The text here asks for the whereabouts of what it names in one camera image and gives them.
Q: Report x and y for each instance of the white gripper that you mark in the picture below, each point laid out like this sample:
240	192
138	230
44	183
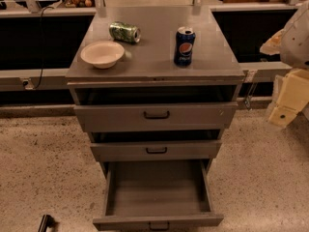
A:
296	43

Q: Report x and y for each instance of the grey bottom drawer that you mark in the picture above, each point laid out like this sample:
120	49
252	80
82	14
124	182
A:
157	196

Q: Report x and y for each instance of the grey drawer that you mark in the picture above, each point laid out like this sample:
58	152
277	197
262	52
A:
157	196
155	117
156	150

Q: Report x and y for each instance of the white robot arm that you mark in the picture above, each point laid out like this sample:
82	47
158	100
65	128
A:
292	44

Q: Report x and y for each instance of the grey top drawer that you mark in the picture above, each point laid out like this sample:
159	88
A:
155	117

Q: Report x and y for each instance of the grey drawer cabinet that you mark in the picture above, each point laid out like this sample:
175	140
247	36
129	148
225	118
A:
147	73

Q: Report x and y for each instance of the grey middle drawer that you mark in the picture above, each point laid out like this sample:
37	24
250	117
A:
156	150

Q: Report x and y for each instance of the hanging metal hook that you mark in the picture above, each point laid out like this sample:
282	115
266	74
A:
249	80

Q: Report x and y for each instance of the blue Pepsi can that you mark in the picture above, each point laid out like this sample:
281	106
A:
185	38

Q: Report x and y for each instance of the green soda can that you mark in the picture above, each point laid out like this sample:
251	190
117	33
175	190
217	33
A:
124	32

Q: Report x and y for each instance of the white paper bowl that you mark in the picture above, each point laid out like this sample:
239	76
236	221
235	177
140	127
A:
102	55

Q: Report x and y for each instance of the black object on floor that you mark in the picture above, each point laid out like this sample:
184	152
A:
47	222

